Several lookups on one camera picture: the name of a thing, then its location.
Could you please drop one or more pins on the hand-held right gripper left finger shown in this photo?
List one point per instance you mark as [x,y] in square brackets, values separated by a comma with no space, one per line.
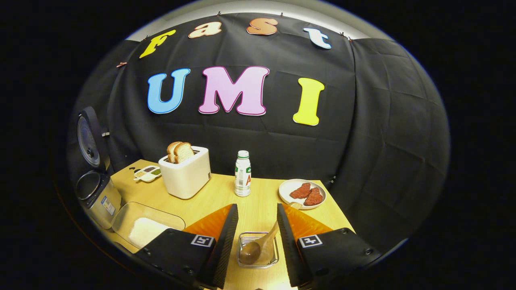
[225,249]

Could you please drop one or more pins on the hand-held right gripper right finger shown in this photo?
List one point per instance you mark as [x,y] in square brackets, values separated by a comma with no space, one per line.
[288,249]

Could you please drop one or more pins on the wooden spoon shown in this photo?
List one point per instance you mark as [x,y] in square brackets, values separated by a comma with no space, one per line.
[250,253]

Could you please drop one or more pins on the dark grey rice cooker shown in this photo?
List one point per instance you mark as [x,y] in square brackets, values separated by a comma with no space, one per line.
[100,201]

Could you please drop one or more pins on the clear plastic rice container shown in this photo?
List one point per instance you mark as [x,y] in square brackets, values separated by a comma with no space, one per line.
[133,211]

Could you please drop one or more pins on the white round plate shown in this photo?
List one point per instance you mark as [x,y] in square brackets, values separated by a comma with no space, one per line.
[286,191]

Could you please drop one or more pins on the red meat slice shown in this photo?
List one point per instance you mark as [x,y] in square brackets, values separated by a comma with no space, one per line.
[314,197]
[300,191]

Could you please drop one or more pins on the white drink bottle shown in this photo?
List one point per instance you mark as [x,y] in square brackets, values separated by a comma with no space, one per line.
[242,177]

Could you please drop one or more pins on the white toaster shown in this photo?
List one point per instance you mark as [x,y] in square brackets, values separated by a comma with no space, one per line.
[187,177]

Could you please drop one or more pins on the bread slice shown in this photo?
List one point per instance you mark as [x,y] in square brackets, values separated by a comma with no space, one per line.
[171,151]
[184,152]

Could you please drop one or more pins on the white divided sauce dish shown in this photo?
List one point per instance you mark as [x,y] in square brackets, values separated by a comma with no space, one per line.
[147,174]

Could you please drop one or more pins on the black backdrop cloth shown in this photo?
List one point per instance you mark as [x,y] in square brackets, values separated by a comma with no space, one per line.
[363,141]

